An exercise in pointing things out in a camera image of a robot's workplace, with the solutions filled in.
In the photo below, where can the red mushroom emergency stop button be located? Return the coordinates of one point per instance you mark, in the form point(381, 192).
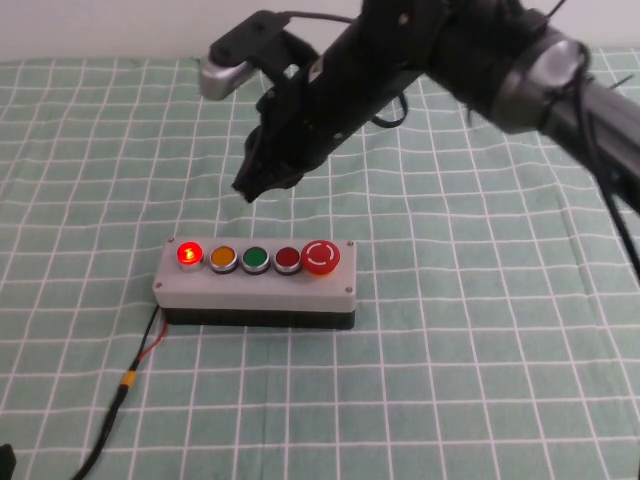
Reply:
point(321, 256)

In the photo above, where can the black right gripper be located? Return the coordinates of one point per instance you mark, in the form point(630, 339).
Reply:
point(330, 95)

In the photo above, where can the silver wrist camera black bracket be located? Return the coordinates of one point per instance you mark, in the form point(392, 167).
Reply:
point(230, 75)

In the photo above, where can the grey black button switch box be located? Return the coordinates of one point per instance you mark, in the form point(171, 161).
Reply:
point(250, 292)

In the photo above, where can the lit red indicator lamp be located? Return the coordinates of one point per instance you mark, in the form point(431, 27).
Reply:
point(189, 255)

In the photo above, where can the black object at table edge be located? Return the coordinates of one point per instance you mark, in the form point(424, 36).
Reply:
point(6, 462)

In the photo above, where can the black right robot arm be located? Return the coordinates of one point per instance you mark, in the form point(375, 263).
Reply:
point(500, 55)

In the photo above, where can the dark red round push button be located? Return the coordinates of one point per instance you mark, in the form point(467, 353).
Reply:
point(286, 259)

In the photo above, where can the yellow round push button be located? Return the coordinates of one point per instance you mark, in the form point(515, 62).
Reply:
point(223, 258)

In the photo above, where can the green white grid tablecloth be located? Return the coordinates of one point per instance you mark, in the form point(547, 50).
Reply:
point(450, 300)

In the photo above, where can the green round push button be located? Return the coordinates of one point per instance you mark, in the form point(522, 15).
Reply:
point(255, 258)

